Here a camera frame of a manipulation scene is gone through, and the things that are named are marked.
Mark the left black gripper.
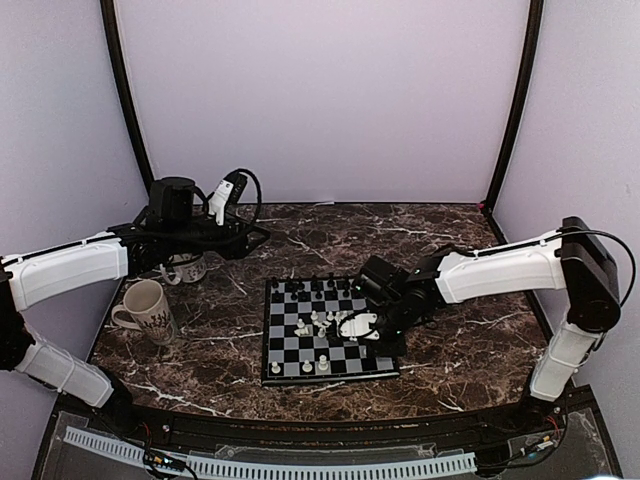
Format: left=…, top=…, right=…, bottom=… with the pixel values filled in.
left=165, top=210, right=270, bottom=261

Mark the black grey chess board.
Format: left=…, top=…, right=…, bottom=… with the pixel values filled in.
left=261, top=273, right=400, bottom=387

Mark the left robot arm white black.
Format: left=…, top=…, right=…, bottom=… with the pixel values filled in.
left=1, top=168, right=270, bottom=436

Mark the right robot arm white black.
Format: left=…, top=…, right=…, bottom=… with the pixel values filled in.
left=338, top=216, right=629, bottom=434

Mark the black chess pieces row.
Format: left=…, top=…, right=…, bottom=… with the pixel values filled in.
left=266, top=273, right=363, bottom=302

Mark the white mug orange inside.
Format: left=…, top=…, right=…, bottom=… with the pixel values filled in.
left=159, top=253, right=206, bottom=285

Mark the white mug floral pattern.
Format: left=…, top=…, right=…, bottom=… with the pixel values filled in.
left=111, top=279, right=178, bottom=346

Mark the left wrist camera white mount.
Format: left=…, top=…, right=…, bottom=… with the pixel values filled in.
left=207, top=168, right=262, bottom=226

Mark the black front rail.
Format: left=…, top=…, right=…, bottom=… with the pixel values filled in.
left=133, top=404, right=516, bottom=444

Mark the white slotted cable duct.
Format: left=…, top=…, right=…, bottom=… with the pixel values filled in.
left=62, top=427, right=477, bottom=479

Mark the right black frame post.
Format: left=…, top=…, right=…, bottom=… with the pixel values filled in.
left=483, top=0, right=544, bottom=216

